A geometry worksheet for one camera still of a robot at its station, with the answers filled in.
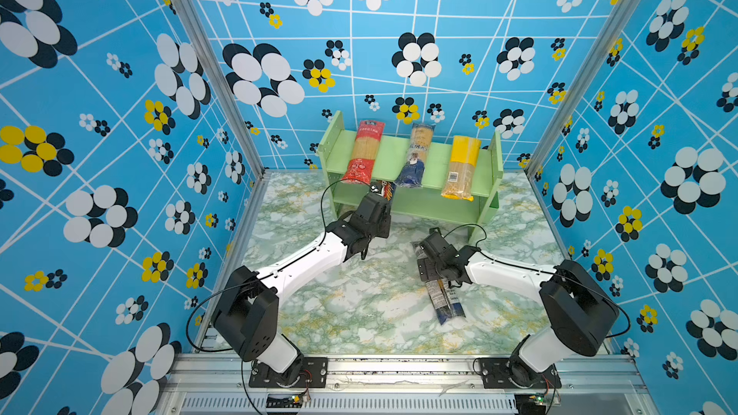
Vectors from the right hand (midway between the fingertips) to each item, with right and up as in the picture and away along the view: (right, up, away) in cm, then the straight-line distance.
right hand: (439, 264), depth 91 cm
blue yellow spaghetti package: (-10, +28, -14) cm, 33 cm away
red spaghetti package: (-23, +35, -7) cm, 43 cm away
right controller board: (+18, -30, -21) cm, 41 cm away
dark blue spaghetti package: (-17, +24, -5) cm, 30 cm away
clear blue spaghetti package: (0, -9, -7) cm, 11 cm away
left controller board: (-44, -30, -19) cm, 56 cm away
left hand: (-17, +17, -6) cm, 25 cm away
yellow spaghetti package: (+6, +33, -8) cm, 35 cm away
